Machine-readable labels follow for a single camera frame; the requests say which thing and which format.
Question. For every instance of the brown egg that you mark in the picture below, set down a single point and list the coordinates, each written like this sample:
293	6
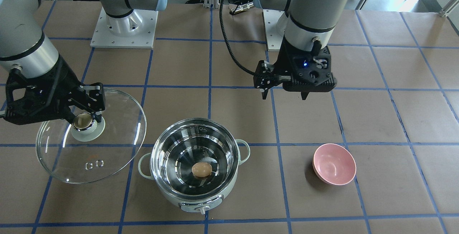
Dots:
201	170

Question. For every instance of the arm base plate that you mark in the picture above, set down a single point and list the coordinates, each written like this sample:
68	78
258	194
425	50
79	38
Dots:
137	30
275	22

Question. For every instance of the pink bowl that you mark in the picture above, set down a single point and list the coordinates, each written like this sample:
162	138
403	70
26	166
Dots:
334	165

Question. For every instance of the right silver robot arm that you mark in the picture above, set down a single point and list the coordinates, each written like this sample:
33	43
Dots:
24	43

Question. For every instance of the glass pot lid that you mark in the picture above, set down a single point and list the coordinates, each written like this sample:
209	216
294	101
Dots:
87	151

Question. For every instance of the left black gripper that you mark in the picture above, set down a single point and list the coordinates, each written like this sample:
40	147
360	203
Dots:
285	63

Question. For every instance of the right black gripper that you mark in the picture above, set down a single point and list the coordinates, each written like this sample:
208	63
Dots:
60	85

